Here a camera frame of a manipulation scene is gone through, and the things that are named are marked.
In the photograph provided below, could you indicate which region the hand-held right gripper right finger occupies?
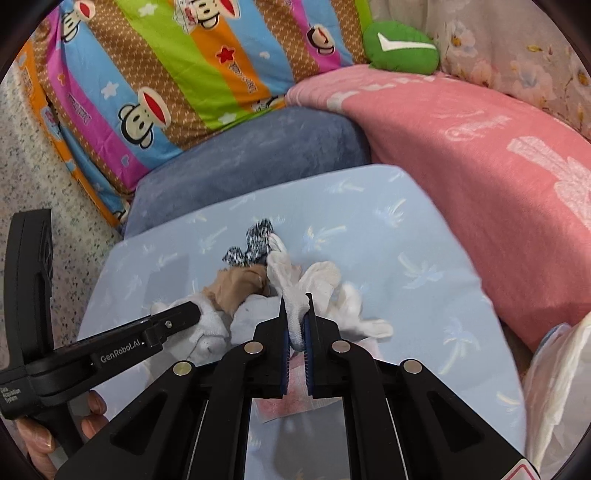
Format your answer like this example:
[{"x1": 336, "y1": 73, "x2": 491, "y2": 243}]
[{"x1": 302, "y1": 293, "x2": 546, "y2": 480}]

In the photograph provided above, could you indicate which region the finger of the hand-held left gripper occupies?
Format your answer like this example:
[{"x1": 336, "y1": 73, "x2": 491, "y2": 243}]
[{"x1": 143, "y1": 301, "x2": 201, "y2": 346}]

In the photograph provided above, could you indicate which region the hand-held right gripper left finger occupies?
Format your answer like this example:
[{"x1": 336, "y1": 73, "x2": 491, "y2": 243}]
[{"x1": 55, "y1": 295, "x2": 291, "y2": 480}]

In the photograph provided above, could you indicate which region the white sock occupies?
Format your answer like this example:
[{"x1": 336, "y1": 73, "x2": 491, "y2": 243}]
[{"x1": 150, "y1": 295, "x2": 232, "y2": 365}]

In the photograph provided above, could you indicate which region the pink cloth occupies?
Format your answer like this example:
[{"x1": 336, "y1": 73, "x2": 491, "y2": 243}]
[{"x1": 254, "y1": 355, "x2": 345, "y2": 423}]

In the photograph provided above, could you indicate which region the pale grey cloth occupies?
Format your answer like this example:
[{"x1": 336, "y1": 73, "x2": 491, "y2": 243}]
[{"x1": 230, "y1": 295, "x2": 283, "y2": 347}]

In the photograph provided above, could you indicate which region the beige stocking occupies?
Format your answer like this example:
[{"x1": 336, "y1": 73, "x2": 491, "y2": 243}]
[{"x1": 203, "y1": 265, "x2": 273, "y2": 311}]

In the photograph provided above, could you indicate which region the white glove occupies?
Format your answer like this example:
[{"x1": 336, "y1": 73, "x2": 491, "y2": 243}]
[{"x1": 267, "y1": 233, "x2": 394, "y2": 354}]

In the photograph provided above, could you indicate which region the black-and-white patterned cloth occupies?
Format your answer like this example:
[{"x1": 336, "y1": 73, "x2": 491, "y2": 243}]
[{"x1": 223, "y1": 219, "x2": 276, "y2": 268}]

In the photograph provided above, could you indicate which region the white plastic-lined bin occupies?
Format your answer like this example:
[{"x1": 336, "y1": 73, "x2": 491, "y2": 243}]
[{"x1": 524, "y1": 311, "x2": 591, "y2": 480}]

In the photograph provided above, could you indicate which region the person's left hand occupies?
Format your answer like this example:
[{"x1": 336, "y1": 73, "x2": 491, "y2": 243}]
[{"x1": 16, "y1": 390, "x2": 110, "y2": 474}]

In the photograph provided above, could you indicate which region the blue-grey cushion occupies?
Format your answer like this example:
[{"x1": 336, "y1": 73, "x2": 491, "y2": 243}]
[{"x1": 122, "y1": 107, "x2": 372, "y2": 241}]

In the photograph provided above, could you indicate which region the striped cartoon monkey pillow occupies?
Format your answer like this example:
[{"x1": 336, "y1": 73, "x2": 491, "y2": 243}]
[{"x1": 18, "y1": 0, "x2": 375, "y2": 227}]

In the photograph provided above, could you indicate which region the pink blanket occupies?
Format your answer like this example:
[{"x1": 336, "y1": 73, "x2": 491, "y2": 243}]
[{"x1": 285, "y1": 71, "x2": 591, "y2": 352}]

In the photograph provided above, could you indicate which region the green plush cushion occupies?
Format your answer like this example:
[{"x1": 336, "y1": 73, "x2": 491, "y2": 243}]
[{"x1": 362, "y1": 21, "x2": 440, "y2": 75}]

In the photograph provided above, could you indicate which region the pale floral cloth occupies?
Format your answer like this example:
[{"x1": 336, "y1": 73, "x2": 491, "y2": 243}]
[{"x1": 369, "y1": 0, "x2": 591, "y2": 139}]

